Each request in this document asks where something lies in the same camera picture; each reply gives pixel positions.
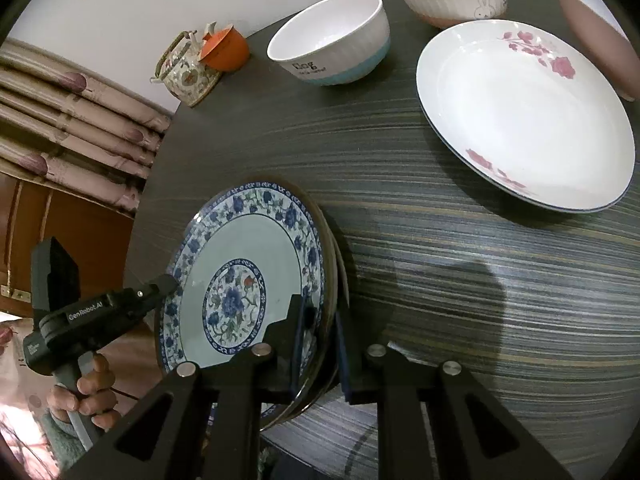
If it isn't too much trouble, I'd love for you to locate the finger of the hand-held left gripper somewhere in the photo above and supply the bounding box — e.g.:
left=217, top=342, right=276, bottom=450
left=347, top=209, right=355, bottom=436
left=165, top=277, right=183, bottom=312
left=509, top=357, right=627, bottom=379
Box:
left=139, top=274, right=179, bottom=312

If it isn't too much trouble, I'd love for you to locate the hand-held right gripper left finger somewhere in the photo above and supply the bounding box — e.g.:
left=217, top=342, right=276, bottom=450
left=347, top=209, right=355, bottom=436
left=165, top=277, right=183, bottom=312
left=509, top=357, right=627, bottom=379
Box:
left=65, top=294, right=317, bottom=480

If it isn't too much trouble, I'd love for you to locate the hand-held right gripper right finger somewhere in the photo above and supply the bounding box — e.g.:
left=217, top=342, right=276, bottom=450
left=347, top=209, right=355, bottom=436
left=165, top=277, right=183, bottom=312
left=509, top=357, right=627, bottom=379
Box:
left=335, top=309, right=573, bottom=480

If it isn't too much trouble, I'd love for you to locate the blue floral plate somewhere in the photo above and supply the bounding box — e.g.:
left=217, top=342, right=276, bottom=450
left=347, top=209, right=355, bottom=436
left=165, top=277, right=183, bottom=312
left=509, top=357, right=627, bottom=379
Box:
left=154, top=180, right=331, bottom=431
left=260, top=176, right=351, bottom=431

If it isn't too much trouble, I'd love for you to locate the white bowl with blue base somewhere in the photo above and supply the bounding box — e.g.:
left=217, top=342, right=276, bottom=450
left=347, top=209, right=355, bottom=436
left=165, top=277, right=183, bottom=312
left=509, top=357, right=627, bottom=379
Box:
left=266, top=0, right=391, bottom=86

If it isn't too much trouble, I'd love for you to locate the white plate with pink flowers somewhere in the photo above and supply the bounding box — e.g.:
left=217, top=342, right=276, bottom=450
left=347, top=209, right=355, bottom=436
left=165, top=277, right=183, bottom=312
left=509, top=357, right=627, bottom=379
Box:
left=416, top=19, right=636, bottom=213

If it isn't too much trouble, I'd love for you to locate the pink-rimmed white bowl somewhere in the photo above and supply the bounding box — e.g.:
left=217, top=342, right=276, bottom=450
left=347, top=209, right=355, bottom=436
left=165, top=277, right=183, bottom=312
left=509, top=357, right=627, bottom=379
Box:
left=551, top=0, right=640, bottom=102

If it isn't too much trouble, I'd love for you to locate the person's left forearm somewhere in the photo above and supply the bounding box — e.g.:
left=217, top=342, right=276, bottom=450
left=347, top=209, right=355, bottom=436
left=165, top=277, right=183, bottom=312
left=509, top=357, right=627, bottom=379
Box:
left=37, top=407, right=117, bottom=480

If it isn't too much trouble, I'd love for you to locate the person's left hand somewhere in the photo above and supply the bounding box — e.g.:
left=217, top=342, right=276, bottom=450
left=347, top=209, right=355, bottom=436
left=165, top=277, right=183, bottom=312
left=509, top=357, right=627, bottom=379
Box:
left=47, top=354, right=121, bottom=431

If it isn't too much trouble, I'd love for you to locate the pink patterned cloth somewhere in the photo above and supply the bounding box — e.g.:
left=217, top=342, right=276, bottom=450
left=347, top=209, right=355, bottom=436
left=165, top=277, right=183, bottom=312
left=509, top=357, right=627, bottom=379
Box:
left=0, top=312, right=51, bottom=461

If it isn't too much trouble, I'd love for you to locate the wooden cabinet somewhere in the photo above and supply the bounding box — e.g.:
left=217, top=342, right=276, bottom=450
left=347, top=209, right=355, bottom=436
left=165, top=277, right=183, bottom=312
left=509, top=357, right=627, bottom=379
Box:
left=0, top=170, right=136, bottom=318

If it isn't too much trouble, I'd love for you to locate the beige pleated curtain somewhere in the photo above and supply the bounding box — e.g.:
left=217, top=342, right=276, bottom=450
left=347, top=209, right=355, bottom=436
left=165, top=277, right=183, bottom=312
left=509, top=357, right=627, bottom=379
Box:
left=0, top=37, right=173, bottom=218

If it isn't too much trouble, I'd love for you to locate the floral teapot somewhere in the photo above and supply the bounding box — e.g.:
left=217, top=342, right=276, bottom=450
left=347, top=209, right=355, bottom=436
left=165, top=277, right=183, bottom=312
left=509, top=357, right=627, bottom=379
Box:
left=150, top=21, right=223, bottom=108

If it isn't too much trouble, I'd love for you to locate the orange cup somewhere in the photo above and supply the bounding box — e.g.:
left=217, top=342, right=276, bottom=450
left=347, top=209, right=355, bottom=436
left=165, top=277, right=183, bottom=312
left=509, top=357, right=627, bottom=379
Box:
left=199, top=22, right=251, bottom=72

